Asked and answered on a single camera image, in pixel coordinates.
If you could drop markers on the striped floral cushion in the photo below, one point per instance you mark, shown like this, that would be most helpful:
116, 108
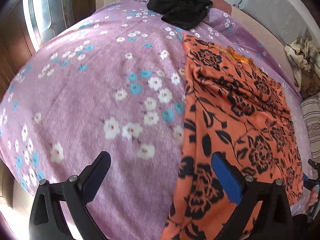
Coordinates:
311, 115

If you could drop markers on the grey pillow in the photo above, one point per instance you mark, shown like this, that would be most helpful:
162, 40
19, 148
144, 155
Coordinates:
285, 19

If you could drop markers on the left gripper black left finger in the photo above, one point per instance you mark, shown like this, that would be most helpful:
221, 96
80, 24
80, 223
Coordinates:
47, 220

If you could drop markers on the person's right hand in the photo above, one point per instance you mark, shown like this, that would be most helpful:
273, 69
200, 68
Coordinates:
313, 197

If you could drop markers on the pink mattress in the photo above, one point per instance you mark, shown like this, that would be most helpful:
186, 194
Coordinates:
269, 41

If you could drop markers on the beige brown patterned blanket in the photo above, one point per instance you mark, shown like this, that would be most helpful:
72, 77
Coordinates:
304, 59

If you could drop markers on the brown wooden glass door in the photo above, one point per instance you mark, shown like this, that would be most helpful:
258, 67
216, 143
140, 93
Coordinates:
26, 25

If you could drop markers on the purple floral bed sheet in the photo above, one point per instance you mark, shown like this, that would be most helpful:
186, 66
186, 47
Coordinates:
115, 82

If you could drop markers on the black crumpled garment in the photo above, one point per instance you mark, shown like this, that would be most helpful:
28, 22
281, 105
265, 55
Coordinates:
184, 14

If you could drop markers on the orange black floral blouse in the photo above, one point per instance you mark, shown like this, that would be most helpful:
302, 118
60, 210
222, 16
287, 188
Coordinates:
234, 109

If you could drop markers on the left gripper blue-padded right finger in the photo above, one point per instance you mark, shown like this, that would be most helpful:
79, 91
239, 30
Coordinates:
274, 219

